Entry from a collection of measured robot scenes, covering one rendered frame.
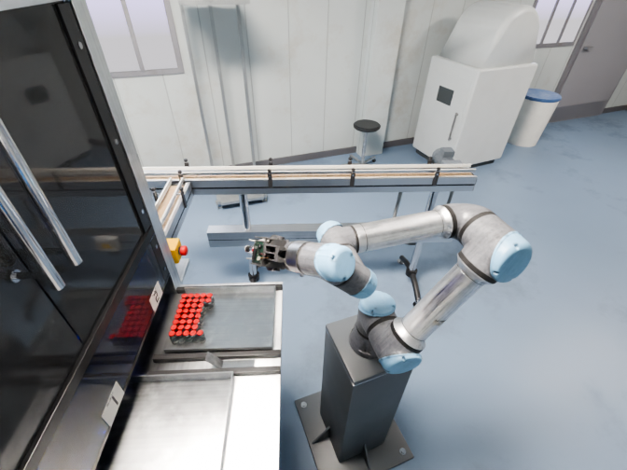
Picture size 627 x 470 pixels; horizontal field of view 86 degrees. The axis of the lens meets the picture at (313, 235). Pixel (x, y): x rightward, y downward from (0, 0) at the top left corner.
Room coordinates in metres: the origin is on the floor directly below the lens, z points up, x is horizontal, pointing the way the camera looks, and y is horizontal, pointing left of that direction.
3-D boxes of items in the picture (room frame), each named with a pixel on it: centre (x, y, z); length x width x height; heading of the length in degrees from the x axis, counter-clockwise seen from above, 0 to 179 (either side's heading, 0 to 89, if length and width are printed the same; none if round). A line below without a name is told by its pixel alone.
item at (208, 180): (1.70, 0.02, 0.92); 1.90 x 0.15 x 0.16; 94
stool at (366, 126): (3.54, -0.53, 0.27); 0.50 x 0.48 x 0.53; 11
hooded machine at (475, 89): (3.89, -1.73, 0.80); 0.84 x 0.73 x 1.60; 112
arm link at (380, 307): (0.71, -0.22, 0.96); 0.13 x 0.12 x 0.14; 17
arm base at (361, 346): (0.71, -0.22, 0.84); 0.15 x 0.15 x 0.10
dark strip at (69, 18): (0.81, 0.52, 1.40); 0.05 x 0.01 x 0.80; 4
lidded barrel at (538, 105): (4.46, -2.83, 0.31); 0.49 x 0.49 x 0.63
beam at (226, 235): (1.71, -0.13, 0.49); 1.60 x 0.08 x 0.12; 94
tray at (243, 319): (0.72, 0.30, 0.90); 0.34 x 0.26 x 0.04; 93
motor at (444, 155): (1.96, -0.84, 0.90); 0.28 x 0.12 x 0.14; 4
